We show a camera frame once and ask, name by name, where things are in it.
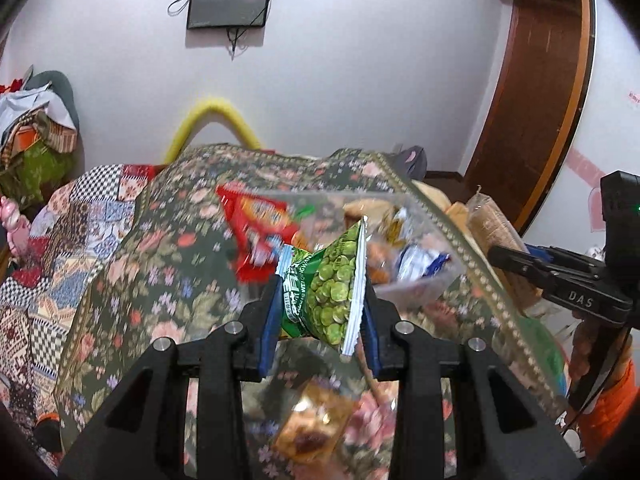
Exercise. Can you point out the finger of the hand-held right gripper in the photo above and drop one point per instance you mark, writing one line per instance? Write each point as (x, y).
(515, 265)
(537, 252)

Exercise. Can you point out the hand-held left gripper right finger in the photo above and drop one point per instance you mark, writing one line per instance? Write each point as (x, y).
(374, 332)

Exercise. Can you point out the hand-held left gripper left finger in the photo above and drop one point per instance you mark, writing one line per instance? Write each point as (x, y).
(272, 321)

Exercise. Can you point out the round biscuit sleeve packet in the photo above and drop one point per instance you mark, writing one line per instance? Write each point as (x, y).
(492, 227)

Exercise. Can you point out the green pea snack packet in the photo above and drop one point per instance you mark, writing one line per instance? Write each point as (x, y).
(325, 285)

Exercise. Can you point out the clear plastic storage container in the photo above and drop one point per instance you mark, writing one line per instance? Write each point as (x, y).
(442, 280)

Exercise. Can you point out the blue white snack packet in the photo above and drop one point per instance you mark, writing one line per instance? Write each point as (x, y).
(417, 260)

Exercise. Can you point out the red snack bag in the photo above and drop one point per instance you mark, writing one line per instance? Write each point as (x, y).
(252, 215)

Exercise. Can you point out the yellow snack packet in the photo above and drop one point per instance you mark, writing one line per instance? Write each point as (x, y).
(397, 225)

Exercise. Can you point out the sliced bread packet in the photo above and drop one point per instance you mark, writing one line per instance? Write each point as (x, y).
(372, 207)

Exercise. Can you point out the person's right hand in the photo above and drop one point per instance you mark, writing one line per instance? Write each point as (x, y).
(585, 350)

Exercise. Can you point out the yellow cloth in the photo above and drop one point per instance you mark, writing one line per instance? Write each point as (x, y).
(445, 202)

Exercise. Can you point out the clear brown cookie packet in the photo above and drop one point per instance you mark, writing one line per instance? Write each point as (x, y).
(312, 422)

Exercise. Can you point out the floral bed blanket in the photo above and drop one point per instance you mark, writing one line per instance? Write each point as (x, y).
(175, 260)

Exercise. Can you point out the grey bag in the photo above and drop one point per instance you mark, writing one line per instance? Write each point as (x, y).
(412, 160)

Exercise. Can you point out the white sliding door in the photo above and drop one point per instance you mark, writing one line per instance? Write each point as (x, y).
(615, 110)

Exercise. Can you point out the wooden wardrobe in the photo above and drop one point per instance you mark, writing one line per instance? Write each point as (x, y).
(540, 85)

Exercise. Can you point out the yellow foam tube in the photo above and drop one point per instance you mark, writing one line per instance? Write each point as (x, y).
(212, 115)

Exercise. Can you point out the patchwork quilt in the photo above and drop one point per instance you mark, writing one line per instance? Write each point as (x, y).
(60, 260)

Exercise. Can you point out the pink plush toy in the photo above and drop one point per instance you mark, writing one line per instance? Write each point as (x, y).
(15, 225)

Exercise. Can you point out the green floral cloth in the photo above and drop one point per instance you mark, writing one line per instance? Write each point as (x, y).
(30, 170)

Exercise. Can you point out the grey cushion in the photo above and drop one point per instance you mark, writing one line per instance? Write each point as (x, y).
(60, 95)

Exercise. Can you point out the red artificial flowers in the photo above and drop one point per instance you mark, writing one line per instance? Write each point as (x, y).
(10, 85)

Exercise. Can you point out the small black wall monitor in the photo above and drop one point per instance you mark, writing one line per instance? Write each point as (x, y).
(229, 4)

